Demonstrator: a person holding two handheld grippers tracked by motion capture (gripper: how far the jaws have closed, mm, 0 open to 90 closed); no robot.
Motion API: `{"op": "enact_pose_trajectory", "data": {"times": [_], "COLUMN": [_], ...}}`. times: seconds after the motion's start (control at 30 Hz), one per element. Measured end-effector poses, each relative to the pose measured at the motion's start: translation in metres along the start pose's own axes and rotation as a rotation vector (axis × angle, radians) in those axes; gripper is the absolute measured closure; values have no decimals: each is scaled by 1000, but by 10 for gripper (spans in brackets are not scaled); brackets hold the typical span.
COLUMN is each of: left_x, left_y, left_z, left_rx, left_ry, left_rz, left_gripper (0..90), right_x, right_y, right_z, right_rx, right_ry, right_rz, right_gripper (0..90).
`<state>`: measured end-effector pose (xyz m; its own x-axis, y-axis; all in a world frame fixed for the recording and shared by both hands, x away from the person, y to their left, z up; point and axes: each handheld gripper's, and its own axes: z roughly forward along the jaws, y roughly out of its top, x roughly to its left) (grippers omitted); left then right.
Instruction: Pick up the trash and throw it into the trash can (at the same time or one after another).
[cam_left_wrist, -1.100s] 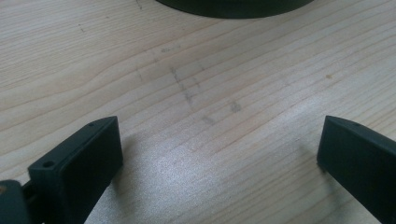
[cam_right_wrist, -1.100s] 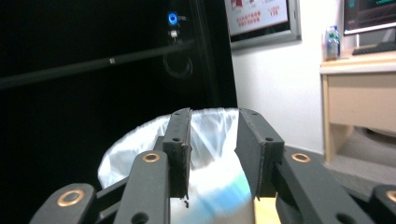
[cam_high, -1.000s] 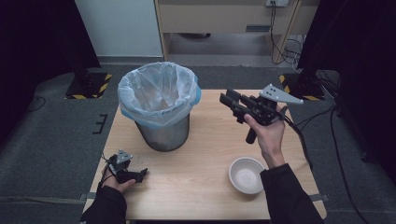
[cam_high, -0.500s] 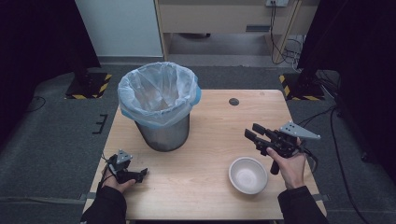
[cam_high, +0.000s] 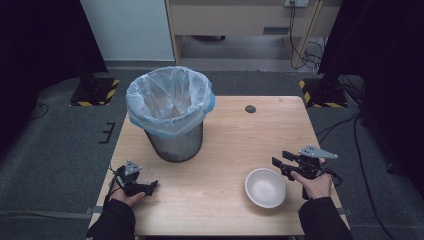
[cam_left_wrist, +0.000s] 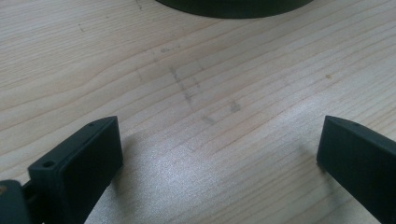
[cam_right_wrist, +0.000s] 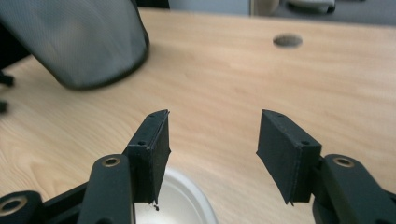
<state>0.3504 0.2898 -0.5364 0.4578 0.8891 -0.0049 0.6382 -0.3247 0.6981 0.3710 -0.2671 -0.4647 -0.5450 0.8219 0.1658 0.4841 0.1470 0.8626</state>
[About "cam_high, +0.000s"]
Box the person's left hand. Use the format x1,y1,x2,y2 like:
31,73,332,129
107,184,147,208

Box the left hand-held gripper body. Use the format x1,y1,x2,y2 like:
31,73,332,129
114,160,150,198

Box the metal trash can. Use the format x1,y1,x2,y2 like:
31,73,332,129
143,121,205,164

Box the right hand-held gripper cable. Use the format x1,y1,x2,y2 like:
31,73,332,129
324,167,344,188

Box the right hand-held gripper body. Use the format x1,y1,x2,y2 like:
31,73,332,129
287,144,339,183

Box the black curtain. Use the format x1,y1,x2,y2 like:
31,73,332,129
317,0,424,188
0,0,110,159

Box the hazard-striped stand base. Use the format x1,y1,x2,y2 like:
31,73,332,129
297,77,350,109
68,76,121,107

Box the person's right hand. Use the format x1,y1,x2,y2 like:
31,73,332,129
290,159,334,201

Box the black hanging cables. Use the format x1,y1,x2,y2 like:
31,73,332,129
287,1,327,77

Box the white bowl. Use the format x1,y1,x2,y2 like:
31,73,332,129
244,167,288,210

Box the thin black floor cable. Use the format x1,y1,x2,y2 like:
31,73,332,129
27,102,51,122

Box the translucent plastic bin liner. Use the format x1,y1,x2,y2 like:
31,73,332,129
125,65,217,139

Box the white power strip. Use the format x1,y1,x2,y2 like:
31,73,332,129
283,0,310,9

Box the left hand-held gripper cable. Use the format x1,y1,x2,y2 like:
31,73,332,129
103,164,124,202

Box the hand-held gripper cable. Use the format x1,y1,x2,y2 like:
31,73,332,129
103,164,124,202
324,167,344,188

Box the light wooden desk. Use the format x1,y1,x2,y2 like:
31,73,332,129
165,0,344,67

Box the long black floor cable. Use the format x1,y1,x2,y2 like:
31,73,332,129
314,112,399,240

